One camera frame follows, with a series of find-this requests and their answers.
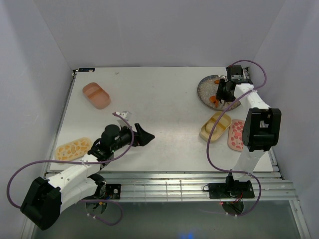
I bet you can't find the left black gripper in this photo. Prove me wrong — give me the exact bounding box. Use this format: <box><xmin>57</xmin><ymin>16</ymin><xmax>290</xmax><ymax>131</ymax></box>
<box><xmin>111</xmin><ymin>123</ymin><xmax>155</xmax><ymax>152</ymax></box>

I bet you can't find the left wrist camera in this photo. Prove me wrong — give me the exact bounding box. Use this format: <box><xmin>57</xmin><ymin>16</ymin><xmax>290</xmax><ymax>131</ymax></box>
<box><xmin>116</xmin><ymin>111</ymin><xmax>132</xmax><ymax>127</ymax></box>

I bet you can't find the rice ball toy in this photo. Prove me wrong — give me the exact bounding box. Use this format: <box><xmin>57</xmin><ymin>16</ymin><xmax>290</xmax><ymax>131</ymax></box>
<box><xmin>205</xmin><ymin>122</ymin><xmax>214</xmax><ymax>133</ymax></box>

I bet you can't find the pink perforated lid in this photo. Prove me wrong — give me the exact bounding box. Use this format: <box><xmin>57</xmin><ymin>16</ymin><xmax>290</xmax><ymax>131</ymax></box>
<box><xmin>227</xmin><ymin>119</ymin><xmax>245</xmax><ymax>152</ymax></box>

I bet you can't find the yellow lunch box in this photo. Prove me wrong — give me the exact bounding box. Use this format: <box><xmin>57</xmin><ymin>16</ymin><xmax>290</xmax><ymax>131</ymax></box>
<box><xmin>199</xmin><ymin>112</ymin><xmax>232</xmax><ymax>143</ymax></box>

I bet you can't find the orange fried shrimp toy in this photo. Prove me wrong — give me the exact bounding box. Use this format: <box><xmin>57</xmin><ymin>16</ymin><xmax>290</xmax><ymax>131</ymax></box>
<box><xmin>209</xmin><ymin>96</ymin><xmax>220</xmax><ymax>108</ymax></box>

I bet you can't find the left blue table label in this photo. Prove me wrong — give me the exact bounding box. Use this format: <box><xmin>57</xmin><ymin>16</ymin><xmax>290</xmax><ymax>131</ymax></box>
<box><xmin>78</xmin><ymin>68</ymin><xmax>95</xmax><ymax>72</ymax></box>

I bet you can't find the aluminium frame rail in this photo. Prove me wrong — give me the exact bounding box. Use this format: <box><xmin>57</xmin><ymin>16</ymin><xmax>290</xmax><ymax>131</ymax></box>
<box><xmin>101</xmin><ymin>171</ymin><xmax>298</xmax><ymax>203</ymax></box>

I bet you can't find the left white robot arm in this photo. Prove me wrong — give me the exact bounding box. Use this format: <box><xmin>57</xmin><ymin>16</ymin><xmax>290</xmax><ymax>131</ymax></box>
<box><xmin>20</xmin><ymin>123</ymin><xmax>155</xmax><ymax>230</ymax></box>

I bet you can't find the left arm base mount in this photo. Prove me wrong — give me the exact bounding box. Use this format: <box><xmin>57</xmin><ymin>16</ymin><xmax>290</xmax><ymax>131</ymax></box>
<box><xmin>96</xmin><ymin>183</ymin><xmax>122</xmax><ymax>200</ymax></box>

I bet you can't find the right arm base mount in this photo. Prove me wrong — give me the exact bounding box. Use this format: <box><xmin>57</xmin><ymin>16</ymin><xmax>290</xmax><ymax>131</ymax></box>
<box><xmin>203</xmin><ymin>181</ymin><xmax>255</xmax><ymax>199</ymax></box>

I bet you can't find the pink lunch box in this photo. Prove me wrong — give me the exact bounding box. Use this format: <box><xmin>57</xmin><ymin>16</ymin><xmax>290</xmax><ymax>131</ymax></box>
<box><xmin>82</xmin><ymin>82</ymin><xmax>111</xmax><ymax>110</ymax></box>

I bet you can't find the yellow perforated lid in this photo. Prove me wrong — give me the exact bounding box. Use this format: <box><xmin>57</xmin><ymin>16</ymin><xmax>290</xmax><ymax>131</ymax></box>
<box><xmin>54</xmin><ymin>137</ymin><xmax>92</xmax><ymax>161</ymax></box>

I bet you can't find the grey speckled plate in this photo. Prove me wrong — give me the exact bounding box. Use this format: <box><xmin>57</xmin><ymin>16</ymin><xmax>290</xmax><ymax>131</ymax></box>
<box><xmin>197</xmin><ymin>75</ymin><xmax>230</xmax><ymax>111</ymax></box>

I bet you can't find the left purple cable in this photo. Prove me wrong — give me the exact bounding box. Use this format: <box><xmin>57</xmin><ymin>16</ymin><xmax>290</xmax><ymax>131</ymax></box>
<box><xmin>6</xmin><ymin>112</ymin><xmax>135</xmax><ymax>226</ymax></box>

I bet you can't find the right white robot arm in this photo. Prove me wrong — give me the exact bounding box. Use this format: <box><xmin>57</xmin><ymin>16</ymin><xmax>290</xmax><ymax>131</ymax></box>
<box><xmin>216</xmin><ymin>64</ymin><xmax>282</xmax><ymax>198</ymax></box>

